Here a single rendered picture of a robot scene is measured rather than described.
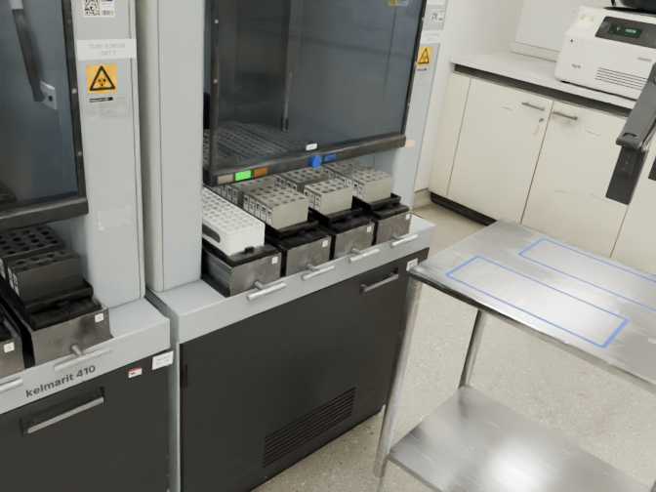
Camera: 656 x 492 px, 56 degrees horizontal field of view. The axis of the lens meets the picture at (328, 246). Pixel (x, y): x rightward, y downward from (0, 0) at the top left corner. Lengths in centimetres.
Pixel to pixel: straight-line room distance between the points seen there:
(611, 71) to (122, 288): 258
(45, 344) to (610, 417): 196
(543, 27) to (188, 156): 318
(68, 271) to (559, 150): 270
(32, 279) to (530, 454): 129
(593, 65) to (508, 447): 208
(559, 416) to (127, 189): 175
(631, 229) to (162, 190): 255
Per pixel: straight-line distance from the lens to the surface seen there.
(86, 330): 119
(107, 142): 116
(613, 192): 84
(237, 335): 141
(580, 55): 336
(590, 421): 247
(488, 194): 368
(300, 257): 142
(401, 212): 165
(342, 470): 200
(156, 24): 116
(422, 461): 168
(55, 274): 120
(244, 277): 133
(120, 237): 124
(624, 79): 328
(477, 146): 367
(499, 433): 182
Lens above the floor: 145
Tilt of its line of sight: 27 degrees down
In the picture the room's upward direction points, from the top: 7 degrees clockwise
